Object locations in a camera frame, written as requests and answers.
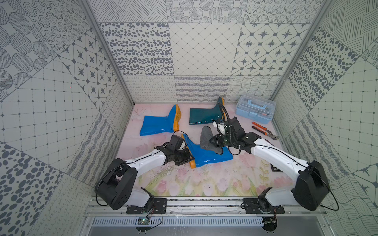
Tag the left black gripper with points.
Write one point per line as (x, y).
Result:
(183, 154)

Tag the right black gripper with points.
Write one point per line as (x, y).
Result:
(217, 143)

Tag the grey microfibre cloth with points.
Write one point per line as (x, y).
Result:
(205, 144)

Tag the blue rubber boot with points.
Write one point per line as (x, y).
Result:
(202, 157)
(156, 125)

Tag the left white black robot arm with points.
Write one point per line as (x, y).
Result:
(116, 186)

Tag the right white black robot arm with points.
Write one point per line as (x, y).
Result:
(311, 183)

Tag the green rubber boot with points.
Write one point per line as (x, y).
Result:
(200, 116)

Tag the light blue plastic toolbox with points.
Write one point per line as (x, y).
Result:
(255, 108)

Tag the white ventilation grille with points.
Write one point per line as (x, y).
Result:
(169, 221)

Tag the orange handled pliers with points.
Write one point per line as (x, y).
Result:
(264, 131)

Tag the aluminium mounting rail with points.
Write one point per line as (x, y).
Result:
(198, 206)

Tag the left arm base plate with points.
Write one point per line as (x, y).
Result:
(153, 206)

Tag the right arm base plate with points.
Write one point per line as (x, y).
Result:
(257, 206)

